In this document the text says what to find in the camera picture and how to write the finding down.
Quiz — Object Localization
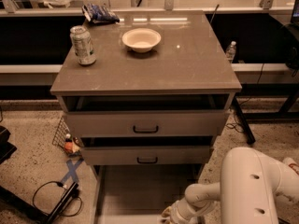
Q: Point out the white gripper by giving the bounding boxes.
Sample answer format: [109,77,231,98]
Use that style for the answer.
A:
[162,199,205,224]

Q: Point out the black table leg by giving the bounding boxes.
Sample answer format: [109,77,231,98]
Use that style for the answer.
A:
[232,97,255,146]

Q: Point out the wire mesh basket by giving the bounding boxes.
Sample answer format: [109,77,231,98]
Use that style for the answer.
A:
[52,118,80,157]

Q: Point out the grey top drawer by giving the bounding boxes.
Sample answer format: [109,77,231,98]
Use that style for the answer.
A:
[64,111,228,137]

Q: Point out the green soda can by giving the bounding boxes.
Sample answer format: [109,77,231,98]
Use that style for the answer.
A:
[70,25,96,65]

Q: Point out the clear water bottle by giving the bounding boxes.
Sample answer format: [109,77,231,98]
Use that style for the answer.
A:
[225,41,236,63]

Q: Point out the black floor stand bar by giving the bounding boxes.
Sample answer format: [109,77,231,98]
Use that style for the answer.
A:
[0,182,78,224]

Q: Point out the black equipment left edge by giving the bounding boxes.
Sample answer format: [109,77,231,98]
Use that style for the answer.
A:
[0,126,17,164]

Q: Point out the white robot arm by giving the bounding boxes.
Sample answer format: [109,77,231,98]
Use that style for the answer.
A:
[162,147,299,224]

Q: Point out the grey three-drawer cabinet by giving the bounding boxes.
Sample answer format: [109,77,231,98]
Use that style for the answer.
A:
[51,11,241,152]

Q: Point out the grey middle drawer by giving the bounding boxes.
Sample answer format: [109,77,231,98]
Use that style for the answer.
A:
[80,146,211,165]

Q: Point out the white paper bowl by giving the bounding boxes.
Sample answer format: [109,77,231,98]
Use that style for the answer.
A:
[122,28,161,53]

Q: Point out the small orange bottle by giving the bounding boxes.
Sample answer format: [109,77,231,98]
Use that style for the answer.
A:
[64,133,73,153]

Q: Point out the black cable on floor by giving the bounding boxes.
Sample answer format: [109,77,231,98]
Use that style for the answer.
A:
[32,180,84,217]

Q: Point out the blue snack bag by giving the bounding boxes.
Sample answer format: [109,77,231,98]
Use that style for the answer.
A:
[82,4,120,24]

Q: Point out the grey bottom drawer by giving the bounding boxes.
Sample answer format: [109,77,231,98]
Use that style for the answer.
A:
[94,164,203,224]

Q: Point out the grey drawer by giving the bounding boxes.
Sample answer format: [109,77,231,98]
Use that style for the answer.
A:
[94,164,203,224]
[64,111,228,137]
[80,146,211,165]

